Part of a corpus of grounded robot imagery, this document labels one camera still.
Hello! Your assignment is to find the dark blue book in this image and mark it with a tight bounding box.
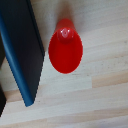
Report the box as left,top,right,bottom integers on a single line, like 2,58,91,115
0,0,46,108

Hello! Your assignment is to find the red plastic cup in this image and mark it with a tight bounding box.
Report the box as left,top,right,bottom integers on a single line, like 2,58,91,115
48,18,84,75

